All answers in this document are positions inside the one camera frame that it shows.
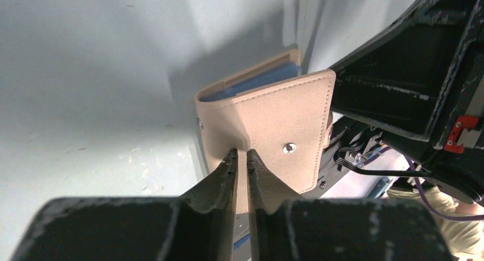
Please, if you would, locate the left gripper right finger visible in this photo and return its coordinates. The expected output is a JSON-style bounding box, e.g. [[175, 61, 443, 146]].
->
[[247, 150, 452, 260]]

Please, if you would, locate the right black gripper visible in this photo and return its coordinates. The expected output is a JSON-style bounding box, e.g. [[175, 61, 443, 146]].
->
[[331, 0, 483, 204]]

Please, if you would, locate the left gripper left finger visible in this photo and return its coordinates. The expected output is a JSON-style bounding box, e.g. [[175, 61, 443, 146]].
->
[[12, 149, 238, 260]]

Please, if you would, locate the tan leather card holder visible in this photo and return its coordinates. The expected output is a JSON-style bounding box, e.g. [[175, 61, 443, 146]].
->
[[194, 49, 336, 214]]

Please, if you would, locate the person in background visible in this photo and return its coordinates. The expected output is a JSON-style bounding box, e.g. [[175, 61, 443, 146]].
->
[[387, 185, 484, 260]]

